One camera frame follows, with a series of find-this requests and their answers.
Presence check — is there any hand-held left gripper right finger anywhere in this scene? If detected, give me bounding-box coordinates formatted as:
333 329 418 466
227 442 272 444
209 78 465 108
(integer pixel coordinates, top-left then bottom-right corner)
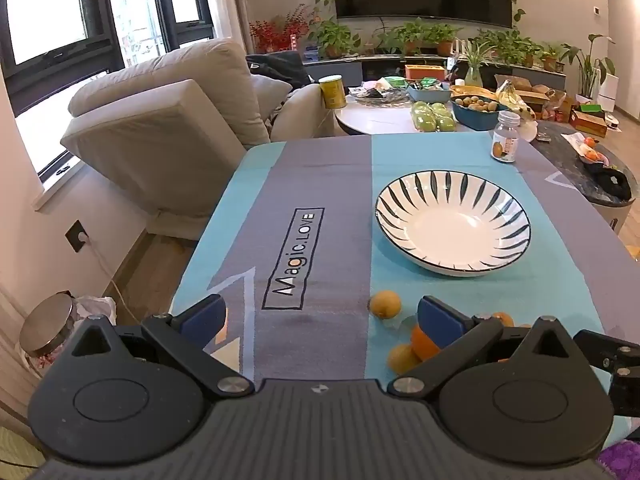
387 296 583 403

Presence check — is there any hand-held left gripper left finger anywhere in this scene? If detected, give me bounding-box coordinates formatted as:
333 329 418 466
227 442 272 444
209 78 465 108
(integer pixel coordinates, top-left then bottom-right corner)
65 294 253 402

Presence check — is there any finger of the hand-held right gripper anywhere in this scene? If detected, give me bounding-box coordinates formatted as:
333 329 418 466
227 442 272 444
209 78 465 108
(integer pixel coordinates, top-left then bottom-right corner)
574 329 640 416

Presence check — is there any small brown kiwi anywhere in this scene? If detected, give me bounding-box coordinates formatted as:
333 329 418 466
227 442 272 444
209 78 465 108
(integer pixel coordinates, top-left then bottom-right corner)
387 343 421 376

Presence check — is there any yellow round fruit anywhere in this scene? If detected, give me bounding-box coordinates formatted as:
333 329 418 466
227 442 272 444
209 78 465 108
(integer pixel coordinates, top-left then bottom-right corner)
369 290 402 320

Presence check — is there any striped white bowl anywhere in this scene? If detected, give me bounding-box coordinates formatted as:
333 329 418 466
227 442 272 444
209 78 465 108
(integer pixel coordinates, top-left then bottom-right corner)
375 171 532 277

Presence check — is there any purple cloth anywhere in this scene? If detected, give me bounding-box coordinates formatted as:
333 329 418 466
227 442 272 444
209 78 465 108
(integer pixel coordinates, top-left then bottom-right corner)
597 437 640 480

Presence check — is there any white plastic bag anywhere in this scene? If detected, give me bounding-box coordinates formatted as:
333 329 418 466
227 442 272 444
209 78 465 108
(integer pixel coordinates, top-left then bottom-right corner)
75 295 118 328

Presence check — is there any glass jar metal lid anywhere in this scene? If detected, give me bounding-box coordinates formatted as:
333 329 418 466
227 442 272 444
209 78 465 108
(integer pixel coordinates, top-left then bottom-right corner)
19 292 83 378

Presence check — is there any black cloth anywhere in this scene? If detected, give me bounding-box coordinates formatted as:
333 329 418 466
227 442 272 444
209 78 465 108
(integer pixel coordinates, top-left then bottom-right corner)
590 162 633 200

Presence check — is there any blue grey printed tablecloth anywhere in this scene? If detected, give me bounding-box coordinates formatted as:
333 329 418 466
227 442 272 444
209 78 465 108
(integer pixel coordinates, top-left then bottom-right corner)
169 131 640 453

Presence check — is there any clear bottle white cap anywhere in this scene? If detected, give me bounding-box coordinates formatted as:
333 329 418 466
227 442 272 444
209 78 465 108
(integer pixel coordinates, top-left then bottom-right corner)
491 110 522 163

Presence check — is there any beige sofa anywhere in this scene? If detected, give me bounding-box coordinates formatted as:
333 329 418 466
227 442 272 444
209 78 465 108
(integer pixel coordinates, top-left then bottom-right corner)
60 37 337 242

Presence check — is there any dark marble round table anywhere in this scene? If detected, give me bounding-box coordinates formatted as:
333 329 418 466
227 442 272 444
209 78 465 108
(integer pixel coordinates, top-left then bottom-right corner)
530 122 640 236

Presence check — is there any bag of tangerines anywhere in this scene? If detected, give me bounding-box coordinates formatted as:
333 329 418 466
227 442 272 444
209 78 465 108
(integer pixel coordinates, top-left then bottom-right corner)
561 132 612 167

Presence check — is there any pack of green apples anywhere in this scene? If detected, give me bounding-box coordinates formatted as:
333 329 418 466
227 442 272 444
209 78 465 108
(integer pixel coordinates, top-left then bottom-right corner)
411 101 457 133

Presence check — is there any blue basin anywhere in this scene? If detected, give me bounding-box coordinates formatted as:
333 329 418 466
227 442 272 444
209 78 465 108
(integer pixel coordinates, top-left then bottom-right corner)
451 95 511 128

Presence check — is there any white round table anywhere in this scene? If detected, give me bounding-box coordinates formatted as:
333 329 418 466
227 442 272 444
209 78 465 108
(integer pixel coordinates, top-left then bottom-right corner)
335 87 538 142

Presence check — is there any heap of brown kiwis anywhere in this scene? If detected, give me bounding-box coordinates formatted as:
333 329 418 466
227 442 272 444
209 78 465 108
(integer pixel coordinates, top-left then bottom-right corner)
454 95 508 112

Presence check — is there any teal tray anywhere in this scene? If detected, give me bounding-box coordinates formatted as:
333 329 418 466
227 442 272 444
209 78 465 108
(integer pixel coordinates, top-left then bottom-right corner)
406 82 452 103

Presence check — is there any grey cushion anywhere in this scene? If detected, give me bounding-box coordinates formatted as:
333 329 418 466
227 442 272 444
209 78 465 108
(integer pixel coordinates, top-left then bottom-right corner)
250 74 293 121

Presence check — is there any bunch of bananas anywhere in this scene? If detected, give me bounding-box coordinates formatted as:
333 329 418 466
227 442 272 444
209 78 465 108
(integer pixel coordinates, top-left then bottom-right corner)
495 80 538 121

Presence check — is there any glass tray of snacks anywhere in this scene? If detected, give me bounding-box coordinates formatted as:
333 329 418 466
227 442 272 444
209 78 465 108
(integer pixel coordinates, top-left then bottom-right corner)
350 85 416 106

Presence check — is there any red green box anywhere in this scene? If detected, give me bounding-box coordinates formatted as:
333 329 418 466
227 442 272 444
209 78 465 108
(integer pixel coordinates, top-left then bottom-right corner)
570 104 608 138

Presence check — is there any orange box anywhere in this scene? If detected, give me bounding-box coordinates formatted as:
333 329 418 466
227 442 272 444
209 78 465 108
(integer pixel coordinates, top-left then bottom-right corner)
404 64 446 82

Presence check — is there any cardboard box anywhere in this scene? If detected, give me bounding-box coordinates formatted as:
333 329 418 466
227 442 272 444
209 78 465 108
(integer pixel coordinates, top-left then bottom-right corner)
495 74 568 111

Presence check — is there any yellow paper cup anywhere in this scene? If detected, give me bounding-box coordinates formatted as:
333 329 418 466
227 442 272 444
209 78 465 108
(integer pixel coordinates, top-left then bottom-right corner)
318 74 347 109

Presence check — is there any glass vase with plant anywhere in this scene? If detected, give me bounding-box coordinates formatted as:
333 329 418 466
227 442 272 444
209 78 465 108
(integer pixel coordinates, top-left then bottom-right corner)
457 37 496 88

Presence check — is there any white floor appliance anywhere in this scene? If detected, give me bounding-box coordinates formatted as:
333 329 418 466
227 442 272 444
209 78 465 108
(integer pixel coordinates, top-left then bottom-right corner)
597 74 617 111

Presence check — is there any black jacket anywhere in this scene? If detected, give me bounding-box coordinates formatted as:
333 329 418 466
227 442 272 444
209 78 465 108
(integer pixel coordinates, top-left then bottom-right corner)
247 51 313 90

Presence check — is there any grey television cabinet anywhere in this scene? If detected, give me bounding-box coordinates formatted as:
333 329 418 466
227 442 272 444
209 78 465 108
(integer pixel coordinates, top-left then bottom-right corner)
302 52 568 91

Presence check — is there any green potted plant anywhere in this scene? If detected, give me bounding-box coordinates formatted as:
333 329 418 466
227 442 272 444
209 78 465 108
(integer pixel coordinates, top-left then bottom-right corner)
375 17 433 56
310 17 361 58
425 22 463 58
540 42 568 73
475 27 543 68

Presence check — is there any red flower plant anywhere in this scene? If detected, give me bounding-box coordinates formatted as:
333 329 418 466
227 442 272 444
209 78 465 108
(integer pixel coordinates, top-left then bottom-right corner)
249 5 313 53

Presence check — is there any tall leafy plant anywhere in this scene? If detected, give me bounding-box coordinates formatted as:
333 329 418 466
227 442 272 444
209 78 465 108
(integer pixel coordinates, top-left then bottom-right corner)
560 34 616 101

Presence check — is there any white curtain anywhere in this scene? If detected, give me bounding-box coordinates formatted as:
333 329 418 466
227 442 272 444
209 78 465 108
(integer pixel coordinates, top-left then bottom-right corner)
202 0 253 56

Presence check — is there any black framed window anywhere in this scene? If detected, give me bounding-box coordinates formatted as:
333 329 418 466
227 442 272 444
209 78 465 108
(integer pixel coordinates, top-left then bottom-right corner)
0 0 217 183

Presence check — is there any dark wall socket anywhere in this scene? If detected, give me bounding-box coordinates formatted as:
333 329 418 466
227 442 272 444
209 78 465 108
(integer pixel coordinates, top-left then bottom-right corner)
65 218 90 253

